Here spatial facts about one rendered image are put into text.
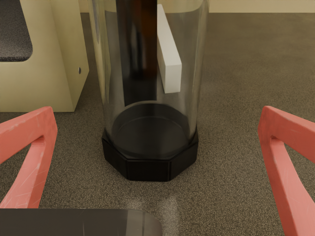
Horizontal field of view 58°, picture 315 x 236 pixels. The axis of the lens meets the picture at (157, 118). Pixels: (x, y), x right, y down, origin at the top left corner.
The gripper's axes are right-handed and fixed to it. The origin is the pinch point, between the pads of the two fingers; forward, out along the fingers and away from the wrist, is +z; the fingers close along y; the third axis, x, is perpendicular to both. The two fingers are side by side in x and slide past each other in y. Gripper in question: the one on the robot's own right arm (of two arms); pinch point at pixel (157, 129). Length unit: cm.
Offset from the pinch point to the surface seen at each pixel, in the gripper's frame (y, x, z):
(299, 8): -35, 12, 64
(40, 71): 13.5, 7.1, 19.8
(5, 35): 19.4, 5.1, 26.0
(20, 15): 20.7, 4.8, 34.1
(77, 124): 9.6, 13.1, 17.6
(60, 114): 12.3, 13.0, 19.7
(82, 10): 19, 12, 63
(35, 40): 13.0, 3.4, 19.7
